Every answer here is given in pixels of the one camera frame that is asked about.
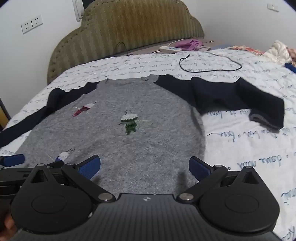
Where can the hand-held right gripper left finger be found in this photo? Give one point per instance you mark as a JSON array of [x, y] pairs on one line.
[[90, 168]]

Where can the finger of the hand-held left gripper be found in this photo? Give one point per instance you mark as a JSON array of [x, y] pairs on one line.
[[55, 164], [13, 160]]

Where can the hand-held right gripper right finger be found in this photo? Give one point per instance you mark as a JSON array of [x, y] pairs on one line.
[[198, 168]]

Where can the grey sweater with navy sleeves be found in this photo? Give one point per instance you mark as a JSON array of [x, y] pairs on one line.
[[138, 143]]

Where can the person's left hand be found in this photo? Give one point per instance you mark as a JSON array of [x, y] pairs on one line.
[[5, 226]]

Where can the white bed sheet with script print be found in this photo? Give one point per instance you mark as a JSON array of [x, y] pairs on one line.
[[235, 153]]

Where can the dark wooden furniture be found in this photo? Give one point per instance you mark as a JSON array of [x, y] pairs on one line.
[[3, 113]]

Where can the white power strip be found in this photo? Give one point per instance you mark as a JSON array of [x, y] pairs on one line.
[[170, 48]]

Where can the purple cloth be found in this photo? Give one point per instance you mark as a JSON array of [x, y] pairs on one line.
[[190, 44]]

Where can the floral orange cloth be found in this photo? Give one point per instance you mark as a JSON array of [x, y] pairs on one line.
[[247, 49]]

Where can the cream crumpled cloth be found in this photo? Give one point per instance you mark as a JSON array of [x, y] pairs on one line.
[[277, 54]]

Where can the olive upholstered headboard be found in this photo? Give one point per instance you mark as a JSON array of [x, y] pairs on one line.
[[129, 27]]

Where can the pink crumpled cloth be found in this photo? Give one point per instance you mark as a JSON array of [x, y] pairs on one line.
[[292, 54]]

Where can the white wall socket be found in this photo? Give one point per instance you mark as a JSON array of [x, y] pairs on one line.
[[37, 22], [26, 27]]

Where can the white window frame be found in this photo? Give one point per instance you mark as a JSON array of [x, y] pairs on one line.
[[76, 9]]

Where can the white light switch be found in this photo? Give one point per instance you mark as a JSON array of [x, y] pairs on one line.
[[272, 7]]

